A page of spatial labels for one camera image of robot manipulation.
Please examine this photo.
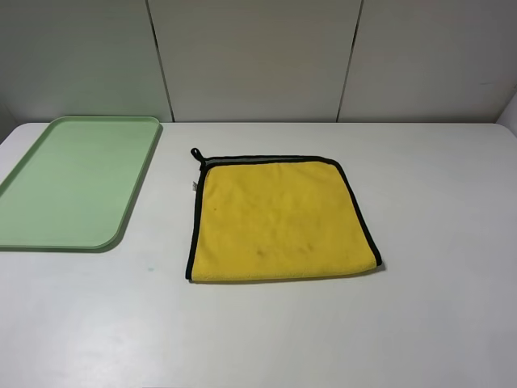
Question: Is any yellow towel with black trim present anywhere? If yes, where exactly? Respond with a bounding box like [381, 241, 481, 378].
[185, 149, 383, 283]

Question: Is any green plastic tray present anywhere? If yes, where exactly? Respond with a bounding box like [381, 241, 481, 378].
[1, 116, 162, 252]

